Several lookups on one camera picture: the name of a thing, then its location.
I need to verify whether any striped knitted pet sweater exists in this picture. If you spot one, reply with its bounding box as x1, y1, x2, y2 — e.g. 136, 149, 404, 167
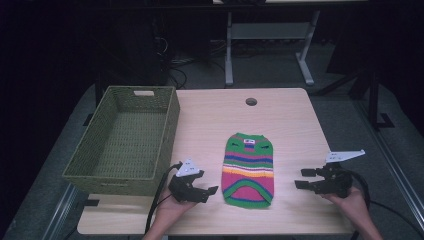
220, 132, 275, 210

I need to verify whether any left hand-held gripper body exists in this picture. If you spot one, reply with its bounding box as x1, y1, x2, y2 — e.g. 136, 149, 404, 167
168, 158, 210, 204

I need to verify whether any bundle of floor cables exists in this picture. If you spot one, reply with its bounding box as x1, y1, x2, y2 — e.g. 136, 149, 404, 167
168, 58, 196, 90

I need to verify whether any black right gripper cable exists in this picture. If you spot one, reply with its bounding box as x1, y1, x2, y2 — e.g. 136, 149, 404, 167
346, 169, 424, 240

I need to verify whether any metal floor rail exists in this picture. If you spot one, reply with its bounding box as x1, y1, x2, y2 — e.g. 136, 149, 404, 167
41, 183, 79, 240
353, 99, 424, 231

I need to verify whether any black metal stand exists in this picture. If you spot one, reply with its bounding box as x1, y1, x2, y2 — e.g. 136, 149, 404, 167
348, 66, 396, 130

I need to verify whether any green woven basket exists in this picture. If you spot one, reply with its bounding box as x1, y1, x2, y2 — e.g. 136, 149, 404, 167
62, 85, 181, 197

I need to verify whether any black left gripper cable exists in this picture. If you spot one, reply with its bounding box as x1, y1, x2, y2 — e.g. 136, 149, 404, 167
144, 161, 184, 235

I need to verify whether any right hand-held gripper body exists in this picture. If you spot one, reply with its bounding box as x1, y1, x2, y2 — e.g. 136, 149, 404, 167
315, 149, 366, 199

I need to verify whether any grey metal desk frame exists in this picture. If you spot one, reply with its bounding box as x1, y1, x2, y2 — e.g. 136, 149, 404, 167
224, 9, 321, 87

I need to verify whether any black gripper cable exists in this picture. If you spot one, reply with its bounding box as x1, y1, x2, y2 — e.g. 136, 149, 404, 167
346, 169, 424, 240
144, 161, 184, 235

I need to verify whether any person's right hand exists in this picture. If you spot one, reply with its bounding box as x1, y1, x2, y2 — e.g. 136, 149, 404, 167
321, 186, 368, 223

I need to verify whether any person's left hand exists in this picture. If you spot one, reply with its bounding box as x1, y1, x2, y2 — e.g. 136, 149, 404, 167
155, 188, 198, 232

